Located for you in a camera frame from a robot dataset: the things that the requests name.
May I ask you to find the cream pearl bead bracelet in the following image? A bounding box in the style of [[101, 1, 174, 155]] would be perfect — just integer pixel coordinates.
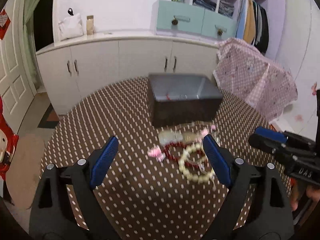
[[177, 143, 216, 183]]

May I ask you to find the long white low cabinet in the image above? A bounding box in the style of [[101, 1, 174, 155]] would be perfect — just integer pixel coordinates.
[[36, 32, 217, 115]]

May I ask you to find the green doorway curtain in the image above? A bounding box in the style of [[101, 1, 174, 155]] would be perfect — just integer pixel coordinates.
[[22, 0, 42, 90]]

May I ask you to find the red bead bracelet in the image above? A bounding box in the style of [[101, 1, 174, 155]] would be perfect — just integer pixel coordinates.
[[163, 141, 205, 168]]

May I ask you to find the white tote bag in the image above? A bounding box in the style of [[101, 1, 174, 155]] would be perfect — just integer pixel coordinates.
[[58, 8, 84, 41]]

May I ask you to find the black jewelry box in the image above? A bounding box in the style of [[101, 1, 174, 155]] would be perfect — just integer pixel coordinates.
[[148, 73, 223, 127]]

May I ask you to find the brown polka dot tablecloth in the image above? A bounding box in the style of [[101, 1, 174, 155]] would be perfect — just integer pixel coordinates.
[[30, 77, 294, 239]]

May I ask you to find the beige jar with lid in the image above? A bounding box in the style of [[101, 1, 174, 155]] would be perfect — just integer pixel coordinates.
[[86, 15, 94, 35]]

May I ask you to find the pale jade stone pendant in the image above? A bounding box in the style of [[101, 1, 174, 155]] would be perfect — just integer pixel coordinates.
[[158, 130, 183, 146]]

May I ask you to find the teal two-drawer chest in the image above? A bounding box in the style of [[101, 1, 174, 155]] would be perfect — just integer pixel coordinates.
[[150, 0, 236, 41]]

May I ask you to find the red diamond door decoration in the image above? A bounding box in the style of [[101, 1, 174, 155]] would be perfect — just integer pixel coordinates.
[[0, 9, 11, 40]]

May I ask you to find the white panel door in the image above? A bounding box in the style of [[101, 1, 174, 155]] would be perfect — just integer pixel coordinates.
[[1, 0, 34, 133]]

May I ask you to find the hanging clothes row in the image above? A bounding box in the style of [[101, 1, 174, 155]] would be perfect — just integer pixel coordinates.
[[235, 0, 269, 55]]

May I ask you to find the person's right hand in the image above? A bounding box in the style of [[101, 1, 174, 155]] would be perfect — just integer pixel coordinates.
[[290, 181, 320, 211]]

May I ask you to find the pink checkered cloth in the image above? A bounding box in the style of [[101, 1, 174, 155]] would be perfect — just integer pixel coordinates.
[[213, 38, 298, 122]]

